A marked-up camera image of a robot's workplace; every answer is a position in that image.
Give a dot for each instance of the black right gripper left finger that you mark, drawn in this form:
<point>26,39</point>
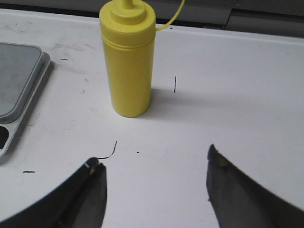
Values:
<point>79,202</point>

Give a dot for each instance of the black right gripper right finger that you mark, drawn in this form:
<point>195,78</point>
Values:
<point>240,202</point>

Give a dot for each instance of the yellow squeeze bottle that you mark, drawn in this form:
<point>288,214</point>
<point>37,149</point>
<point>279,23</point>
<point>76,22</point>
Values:
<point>128,31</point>

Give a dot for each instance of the silver digital kitchen scale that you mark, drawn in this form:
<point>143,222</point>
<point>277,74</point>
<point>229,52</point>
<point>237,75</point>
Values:
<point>22,69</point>

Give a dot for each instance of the grey stone counter ledge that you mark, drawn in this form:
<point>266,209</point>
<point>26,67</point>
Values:
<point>273,17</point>

